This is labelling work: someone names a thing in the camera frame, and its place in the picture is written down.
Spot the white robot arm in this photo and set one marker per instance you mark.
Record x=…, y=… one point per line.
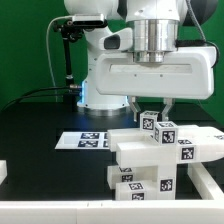
x=134, y=50

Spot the white block at left edge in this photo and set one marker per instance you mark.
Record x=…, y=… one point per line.
x=3, y=170

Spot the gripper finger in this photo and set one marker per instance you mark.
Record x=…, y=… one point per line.
x=135, y=108
x=168, y=104

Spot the black camera on stand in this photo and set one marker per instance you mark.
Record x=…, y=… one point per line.
x=74, y=26

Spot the white marker base plate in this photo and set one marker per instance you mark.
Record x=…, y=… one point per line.
x=82, y=140

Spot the black camera stand pole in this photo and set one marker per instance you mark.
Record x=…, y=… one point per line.
x=69, y=97

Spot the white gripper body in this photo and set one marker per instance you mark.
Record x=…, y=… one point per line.
x=185, y=74

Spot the white chair back frame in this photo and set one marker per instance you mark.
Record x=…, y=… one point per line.
x=136, y=148

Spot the white tagged cube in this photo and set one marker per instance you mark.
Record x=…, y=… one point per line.
x=148, y=120
x=165, y=133

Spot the white obstacle wall frame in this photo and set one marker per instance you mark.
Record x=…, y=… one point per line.
x=208, y=210

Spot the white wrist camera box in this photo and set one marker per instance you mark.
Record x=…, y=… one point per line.
x=121, y=40

